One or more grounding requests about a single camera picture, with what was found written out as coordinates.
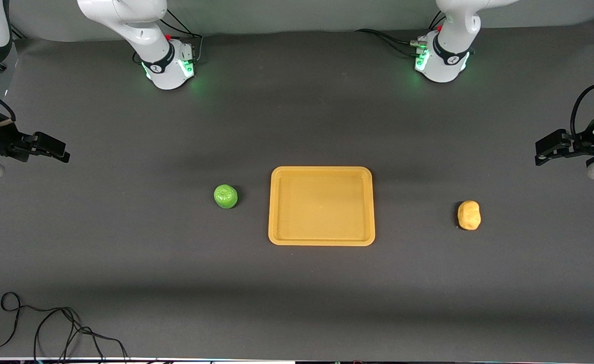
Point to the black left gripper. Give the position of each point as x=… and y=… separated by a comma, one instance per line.
x=581, y=142

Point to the yellow potato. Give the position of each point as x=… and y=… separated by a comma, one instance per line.
x=469, y=215

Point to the green apple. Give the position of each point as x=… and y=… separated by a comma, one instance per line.
x=225, y=196

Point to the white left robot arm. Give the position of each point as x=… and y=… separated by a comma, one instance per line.
x=451, y=45

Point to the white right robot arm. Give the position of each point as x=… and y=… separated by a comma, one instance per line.
x=140, y=30

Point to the yellow plastic tray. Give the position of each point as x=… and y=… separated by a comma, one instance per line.
x=322, y=207

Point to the dark grey table cover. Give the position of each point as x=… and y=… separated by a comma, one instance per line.
x=296, y=303

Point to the aluminium frame rail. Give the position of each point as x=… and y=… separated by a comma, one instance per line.
x=17, y=34

